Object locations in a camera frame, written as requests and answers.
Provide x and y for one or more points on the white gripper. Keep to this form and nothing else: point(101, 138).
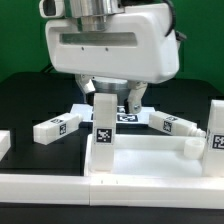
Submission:
point(113, 40)

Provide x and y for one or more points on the white square desk top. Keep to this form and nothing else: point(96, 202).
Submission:
point(148, 155)

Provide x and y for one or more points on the white left obstacle bar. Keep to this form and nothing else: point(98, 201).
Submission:
point(5, 143)

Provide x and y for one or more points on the white obstacle bar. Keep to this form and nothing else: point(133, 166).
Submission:
point(5, 143)
point(128, 191)

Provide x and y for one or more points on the white front obstacle bar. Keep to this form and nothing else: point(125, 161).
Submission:
point(128, 191)

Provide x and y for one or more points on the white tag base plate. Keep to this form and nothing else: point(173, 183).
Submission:
point(122, 118)

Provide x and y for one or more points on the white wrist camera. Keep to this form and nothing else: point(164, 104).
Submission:
point(52, 8)

